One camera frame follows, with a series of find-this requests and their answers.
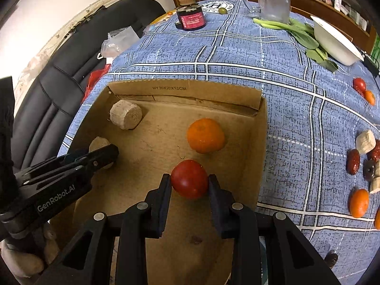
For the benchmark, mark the dark purple plum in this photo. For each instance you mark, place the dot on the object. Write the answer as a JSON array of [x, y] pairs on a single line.
[[369, 170]]

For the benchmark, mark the small orange tangerine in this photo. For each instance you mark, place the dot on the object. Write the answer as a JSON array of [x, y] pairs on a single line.
[[370, 97]]

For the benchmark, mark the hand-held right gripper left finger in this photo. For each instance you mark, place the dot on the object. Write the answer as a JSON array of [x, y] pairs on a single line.
[[166, 191]]

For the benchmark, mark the blue plaid tablecloth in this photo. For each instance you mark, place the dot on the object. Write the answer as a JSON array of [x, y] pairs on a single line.
[[297, 118]]

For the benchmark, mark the clear plastic bag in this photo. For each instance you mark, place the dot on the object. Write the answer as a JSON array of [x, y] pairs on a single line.
[[118, 43]]

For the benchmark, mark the black leather chair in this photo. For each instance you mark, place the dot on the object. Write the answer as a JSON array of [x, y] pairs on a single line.
[[74, 74]]

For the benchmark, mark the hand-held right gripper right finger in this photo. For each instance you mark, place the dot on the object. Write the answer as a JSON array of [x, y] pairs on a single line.
[[214, 191]]

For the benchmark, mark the green olive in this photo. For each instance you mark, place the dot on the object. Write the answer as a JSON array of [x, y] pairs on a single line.
[[222, 11]]

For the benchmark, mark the red plastic bag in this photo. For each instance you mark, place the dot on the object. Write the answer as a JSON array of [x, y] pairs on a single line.
[[95, 80]]

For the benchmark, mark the person's left hand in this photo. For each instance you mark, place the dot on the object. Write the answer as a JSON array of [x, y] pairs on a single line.
[[20, 261]]

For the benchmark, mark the green bok choy stalk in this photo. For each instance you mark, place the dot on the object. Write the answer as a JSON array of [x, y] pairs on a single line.
[[297, 31]]

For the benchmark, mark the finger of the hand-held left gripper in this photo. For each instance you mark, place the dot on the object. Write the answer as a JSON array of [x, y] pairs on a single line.
[[59, 175], [102, 154]]

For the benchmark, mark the red tomato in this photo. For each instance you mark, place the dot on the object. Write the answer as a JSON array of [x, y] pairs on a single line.
[[359, 84], [189, 179]]

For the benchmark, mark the black jar with red label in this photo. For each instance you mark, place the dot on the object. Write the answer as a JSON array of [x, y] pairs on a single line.
[[191, 17]]

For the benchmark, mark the green bok choy leaf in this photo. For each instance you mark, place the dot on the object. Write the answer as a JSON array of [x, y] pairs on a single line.
[[322, 58]]

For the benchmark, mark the large orange tangerine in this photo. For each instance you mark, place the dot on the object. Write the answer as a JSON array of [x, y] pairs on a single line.
[[378, 218], [205, 135], [358, 203]]

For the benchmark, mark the brown cardboard box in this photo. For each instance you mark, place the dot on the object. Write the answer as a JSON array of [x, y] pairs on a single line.
[[148, 142]]

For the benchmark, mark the black power adapter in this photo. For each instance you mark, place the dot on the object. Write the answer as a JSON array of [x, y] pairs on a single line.
[[371, 63]]

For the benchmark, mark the clear glass mug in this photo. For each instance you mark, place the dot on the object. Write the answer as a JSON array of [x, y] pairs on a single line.
[[271, 0]]

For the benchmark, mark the dark jujube date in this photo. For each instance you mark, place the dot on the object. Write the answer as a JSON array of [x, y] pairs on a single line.
[[331, 258]]

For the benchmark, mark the red jujube date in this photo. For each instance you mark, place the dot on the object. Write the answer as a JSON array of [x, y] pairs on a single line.
[[375, 151], [353, 161]]

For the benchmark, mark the white bowl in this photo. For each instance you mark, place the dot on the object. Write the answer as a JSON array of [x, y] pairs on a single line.
[[335, 40]]

